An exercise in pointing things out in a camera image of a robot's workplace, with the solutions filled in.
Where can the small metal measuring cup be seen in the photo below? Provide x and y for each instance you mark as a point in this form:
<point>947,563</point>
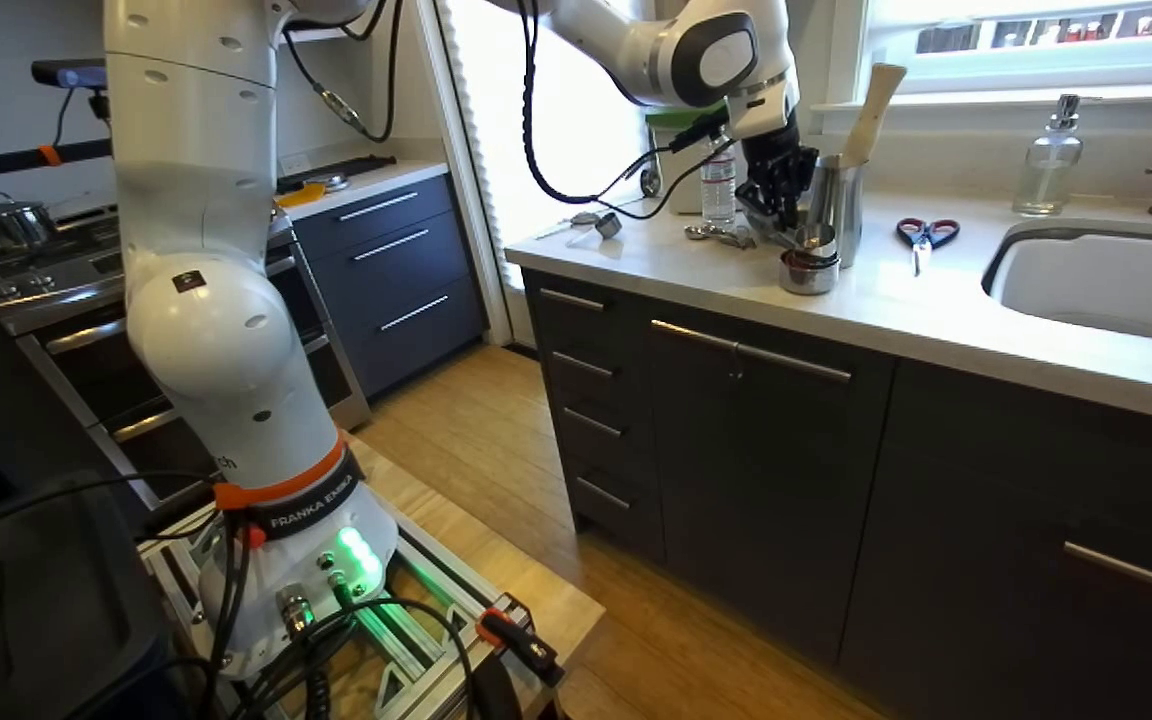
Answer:
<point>808,275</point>

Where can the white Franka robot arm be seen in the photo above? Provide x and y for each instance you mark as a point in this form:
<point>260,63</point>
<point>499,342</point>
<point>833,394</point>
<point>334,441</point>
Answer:
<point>203,333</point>

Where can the clear soap dispenser bottle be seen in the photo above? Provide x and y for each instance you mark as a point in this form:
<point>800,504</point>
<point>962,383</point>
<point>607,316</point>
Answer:
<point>1051,166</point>

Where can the dark kitchen counter cabinet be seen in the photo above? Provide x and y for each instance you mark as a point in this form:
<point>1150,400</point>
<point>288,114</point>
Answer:
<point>763,504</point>

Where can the aluminium profile base frame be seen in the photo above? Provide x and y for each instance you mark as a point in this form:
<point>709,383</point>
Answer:
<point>417,641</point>

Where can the wooden robot platform board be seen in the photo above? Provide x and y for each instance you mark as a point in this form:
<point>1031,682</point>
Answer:
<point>522,587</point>

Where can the orange and black clamp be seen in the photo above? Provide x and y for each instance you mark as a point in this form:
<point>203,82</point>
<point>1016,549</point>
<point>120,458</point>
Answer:
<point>522,641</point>

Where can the metal kettle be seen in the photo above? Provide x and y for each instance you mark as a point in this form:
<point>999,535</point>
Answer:
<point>10,221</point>

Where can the black plastic bin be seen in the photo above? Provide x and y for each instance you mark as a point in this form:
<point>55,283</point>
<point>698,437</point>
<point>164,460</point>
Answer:
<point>43,615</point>

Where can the glass door with blind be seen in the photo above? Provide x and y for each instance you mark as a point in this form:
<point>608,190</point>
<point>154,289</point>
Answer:
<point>482,162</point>

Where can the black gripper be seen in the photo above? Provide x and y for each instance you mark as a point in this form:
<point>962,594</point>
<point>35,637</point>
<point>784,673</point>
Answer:
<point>779,166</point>

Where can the metal tea strainer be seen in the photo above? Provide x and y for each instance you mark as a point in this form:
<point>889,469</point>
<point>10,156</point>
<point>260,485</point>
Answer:
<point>599,221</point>

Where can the white kitchen sink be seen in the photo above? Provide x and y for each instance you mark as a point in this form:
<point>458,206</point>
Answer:
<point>1109,286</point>

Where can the clear plastic water bottle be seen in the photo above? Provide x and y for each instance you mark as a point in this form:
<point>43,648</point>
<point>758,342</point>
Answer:
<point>719,187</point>

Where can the metal utensil holder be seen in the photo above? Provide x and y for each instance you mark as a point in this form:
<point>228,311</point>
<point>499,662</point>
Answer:
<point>848,215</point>

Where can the clear blender jar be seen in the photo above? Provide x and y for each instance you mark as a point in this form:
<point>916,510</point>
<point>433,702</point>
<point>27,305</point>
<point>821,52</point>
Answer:
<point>683,124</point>

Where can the stainless steel stove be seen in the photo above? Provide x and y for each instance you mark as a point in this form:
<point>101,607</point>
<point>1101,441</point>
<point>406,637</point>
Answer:
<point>82,360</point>

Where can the blue grey drawer cabinet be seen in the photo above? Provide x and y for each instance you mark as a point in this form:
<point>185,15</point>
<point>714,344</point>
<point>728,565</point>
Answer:
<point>390,283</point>

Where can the black camera on stand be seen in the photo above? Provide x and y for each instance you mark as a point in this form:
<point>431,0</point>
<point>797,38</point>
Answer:
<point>71,73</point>

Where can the white window frame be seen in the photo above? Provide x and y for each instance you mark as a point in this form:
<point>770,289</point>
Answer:
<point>1041,64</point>

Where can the wooden spatula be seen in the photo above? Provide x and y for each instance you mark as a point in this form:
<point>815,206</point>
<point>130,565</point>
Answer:
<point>878,106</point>

